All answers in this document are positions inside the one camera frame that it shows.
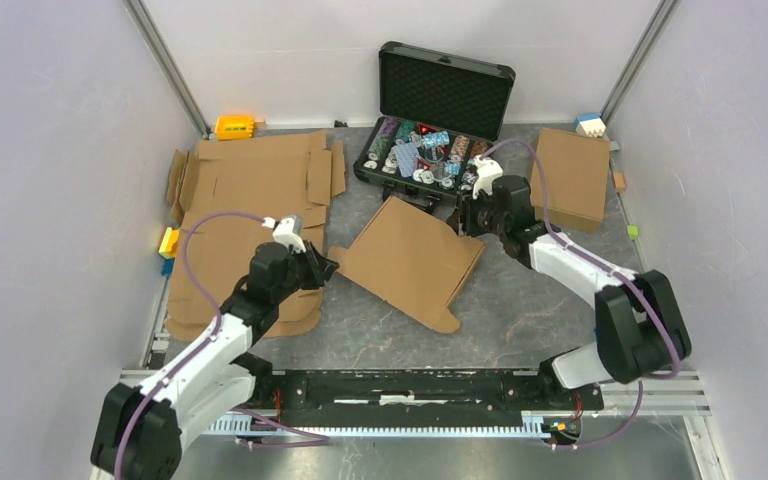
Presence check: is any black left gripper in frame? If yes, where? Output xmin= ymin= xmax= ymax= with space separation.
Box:
xmin=272 ymin=239 xmax=340 ymax=303

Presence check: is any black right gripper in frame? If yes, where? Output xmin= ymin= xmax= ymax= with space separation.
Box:
xmin=445 ymin=183 xmax=508 ymax=237

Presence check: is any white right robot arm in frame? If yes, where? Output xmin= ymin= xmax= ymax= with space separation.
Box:
xmin=447 ymin=175 xmax=692 ymax=408

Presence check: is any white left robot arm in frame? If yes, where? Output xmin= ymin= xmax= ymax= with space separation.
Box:
xmin=90 ymin=242 xmax=339 ymax=479

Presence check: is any folded brown cardboard box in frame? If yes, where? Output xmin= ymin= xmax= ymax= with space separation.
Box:
xmin=529 ymin=128 xmax=610 ymax=232

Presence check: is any blue playing card deck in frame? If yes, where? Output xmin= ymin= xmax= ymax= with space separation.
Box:
xmin=393 ymin=142 xmax=420 ymax=178

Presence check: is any black poker chip case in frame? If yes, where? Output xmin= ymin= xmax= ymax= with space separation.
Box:
xmin=353 ymin=41 xmax=516 ymax=207

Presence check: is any stack of flat cardboard sheets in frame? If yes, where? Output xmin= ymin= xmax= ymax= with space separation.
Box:
xmin=165 ymin=130 xmax=346 ymax=342

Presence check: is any yellow orange toy block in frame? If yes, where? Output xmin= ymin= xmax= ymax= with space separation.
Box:
xmin=158 ymin=227 xmax=180 ymax=259

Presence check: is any blue white toy block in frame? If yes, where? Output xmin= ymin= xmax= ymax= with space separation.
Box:
xmin=574 ymin=113 xmax=607 ymax=138

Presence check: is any small wooden cube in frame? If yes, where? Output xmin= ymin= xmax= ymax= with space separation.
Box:
xmin=613 ymin=172 xmax=627 ymax=194

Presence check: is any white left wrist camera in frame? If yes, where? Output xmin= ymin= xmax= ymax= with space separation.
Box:
xmin=261 ymin=215 xmax=307 ymax=254

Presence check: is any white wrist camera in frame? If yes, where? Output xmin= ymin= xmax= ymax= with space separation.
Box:
xmin=261 ymin=215 xmax=307 ymax=254
xmin=472 ymin=156 xmax=504 ymax=200

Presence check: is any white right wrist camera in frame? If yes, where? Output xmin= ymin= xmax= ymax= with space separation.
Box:
xmin=472 ymin=156 xmax=504 ymax=200

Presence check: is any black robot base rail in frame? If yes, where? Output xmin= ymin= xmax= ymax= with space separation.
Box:
xmin=236 ymin=368 xmax=605 ymax=431

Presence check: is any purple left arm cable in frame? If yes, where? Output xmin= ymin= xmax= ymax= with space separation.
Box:
xmin=112 ymin=211 xmax=332 ymax=480

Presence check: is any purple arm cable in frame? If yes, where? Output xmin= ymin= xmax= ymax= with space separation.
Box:
xmin=479 ymin=137 xmax=683 ymax=452
xmin=112 ymin=211 xmax=332 ymax=480

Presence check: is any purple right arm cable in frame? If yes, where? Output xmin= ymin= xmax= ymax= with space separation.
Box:
xmin=479 ymin=137 xmax=683 ymax=452

